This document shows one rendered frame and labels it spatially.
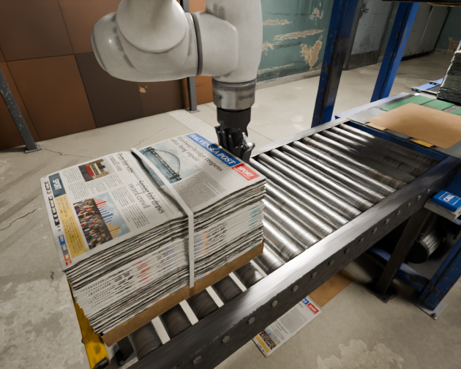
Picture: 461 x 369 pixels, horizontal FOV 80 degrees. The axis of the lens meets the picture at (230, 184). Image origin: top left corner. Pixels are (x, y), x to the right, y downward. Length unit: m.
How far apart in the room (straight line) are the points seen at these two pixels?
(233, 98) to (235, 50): 0.09
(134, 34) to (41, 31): 2.94
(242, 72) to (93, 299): 0.46
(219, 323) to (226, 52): 0.51
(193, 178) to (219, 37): 0.26
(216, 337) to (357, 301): 1.20
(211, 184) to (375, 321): 1.31
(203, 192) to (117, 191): 0.16
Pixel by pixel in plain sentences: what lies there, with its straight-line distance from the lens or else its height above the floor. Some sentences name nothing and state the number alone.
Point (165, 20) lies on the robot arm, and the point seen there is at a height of 1.30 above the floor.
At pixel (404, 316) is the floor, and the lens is 1.76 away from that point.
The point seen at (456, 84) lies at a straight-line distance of 2.13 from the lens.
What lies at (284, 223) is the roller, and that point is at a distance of 0.80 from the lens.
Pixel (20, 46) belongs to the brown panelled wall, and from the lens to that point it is 3.40.
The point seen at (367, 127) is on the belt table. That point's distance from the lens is 1.52.
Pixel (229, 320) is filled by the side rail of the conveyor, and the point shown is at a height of 0.80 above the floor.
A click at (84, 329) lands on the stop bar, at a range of 0.64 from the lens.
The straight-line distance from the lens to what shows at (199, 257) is 0.55.
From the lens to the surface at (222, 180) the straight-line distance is 0.53.
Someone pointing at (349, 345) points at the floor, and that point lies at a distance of 1.57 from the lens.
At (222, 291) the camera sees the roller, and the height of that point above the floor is 0.79.
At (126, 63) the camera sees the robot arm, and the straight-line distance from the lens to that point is 0.50.
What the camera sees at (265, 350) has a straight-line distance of 1.46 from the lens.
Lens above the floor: 1.34
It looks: 35 degrees down
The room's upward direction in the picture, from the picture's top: straight up
